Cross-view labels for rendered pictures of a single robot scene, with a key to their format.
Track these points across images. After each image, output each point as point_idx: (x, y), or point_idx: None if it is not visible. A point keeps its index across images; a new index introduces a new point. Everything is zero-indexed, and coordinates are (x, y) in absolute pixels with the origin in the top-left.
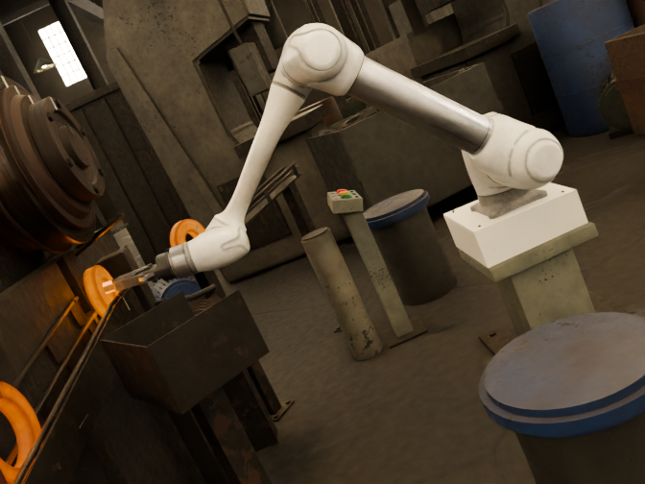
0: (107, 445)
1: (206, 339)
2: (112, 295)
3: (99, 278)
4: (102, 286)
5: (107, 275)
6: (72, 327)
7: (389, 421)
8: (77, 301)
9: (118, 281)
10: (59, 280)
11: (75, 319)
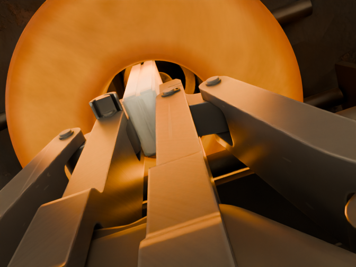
0: None
1: None
2: (212, 139)
3: (75, 60)
4: (78, 106)
5: (229, 26)
6: (6, 183)
7: None
8: (114, 89)
9: (35, 157)
10: (24, 7)
11: (18, 165)
